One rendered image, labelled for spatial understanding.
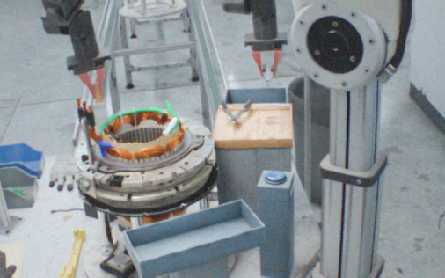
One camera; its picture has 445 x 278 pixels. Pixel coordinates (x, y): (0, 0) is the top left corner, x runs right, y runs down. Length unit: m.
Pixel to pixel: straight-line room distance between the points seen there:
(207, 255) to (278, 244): 0.31
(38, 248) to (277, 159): 0.68
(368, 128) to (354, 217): 0.18
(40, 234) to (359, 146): 0.99
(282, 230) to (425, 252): 1.56
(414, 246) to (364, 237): 1.74
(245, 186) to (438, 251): 1.53
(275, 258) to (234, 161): 0.25
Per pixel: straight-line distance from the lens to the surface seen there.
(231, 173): 1.58
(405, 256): 2.91
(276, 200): 1.41
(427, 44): 4.05
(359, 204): 1.19
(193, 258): 1.19
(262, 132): 1.55
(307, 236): 1.68
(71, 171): 2.04
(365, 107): 1.11
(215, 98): 2.51
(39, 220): 1.87
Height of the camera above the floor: 1.76
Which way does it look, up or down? 27 degrees down
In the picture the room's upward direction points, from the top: 4 degrees counter-clockwise
